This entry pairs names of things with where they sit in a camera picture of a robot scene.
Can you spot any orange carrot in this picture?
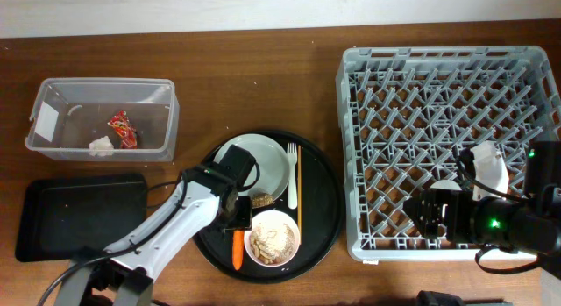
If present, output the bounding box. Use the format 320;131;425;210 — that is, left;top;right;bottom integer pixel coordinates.
231;230;245;271

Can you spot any white plastic cup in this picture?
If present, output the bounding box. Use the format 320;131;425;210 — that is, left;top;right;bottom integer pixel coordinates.
430;180;462;191

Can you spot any white bowl with food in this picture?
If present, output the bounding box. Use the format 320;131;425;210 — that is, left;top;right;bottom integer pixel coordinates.
244;210;301;268

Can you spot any grey round plate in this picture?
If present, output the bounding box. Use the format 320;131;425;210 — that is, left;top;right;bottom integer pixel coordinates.
214;133;289;199

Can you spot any white plastic fork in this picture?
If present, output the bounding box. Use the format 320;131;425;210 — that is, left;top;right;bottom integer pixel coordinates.
287;143;298;210

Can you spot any wooden chopstick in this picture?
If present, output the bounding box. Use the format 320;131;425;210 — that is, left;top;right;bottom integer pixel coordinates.
296;145;302;244

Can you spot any red snack wrapper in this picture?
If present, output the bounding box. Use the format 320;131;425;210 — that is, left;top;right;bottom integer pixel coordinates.
108;110;138;149

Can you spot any white tissue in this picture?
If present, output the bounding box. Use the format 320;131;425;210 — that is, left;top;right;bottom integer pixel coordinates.
89;136;115;157

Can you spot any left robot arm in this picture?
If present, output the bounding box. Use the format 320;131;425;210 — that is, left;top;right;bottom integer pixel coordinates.
39;146;259;305

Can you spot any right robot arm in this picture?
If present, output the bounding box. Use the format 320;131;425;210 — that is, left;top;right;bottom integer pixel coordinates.
403;141;560;277

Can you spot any grey dishwasher rack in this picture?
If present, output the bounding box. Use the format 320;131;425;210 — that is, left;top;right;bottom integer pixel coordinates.
336;46;560;263

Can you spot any brown food lump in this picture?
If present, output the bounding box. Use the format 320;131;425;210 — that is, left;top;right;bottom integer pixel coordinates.
252;193;275;209

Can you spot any round black serving tray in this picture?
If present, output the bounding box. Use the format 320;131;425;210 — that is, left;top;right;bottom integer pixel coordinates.
194;130;344;284

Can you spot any black rectangular tray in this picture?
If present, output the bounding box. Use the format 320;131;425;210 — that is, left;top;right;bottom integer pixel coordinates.
15;174;147;262

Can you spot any clear plastic bin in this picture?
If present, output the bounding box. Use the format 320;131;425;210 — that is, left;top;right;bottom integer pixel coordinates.
25;77;180;162

